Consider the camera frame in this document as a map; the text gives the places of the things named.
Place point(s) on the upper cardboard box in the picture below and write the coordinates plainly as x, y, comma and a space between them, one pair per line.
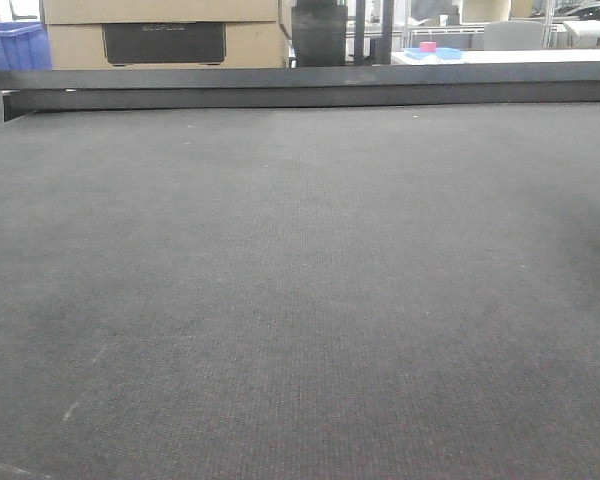
123, 11

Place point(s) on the black bin behind conveyor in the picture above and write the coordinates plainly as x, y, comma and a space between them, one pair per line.
319, 33

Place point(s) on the light blue tray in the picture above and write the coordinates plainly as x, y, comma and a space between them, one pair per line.
440, 54

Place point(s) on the black vertical post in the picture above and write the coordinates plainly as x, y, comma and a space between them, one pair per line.
383, 51

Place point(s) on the white table background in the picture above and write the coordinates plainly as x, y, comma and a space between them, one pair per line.
509, 57

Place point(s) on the black conveyor side rail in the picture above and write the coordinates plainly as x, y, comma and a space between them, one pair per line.
162, 91

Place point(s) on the blue plastic crate background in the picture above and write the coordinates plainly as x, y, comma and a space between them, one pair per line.
24, 46

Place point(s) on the cardboard box with black print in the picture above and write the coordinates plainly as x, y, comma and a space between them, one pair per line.
168, 45

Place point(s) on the black conveyor belt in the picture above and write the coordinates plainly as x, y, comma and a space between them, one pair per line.
392, 293

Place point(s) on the grey office chair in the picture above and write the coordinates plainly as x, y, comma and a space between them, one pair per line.
513, 35

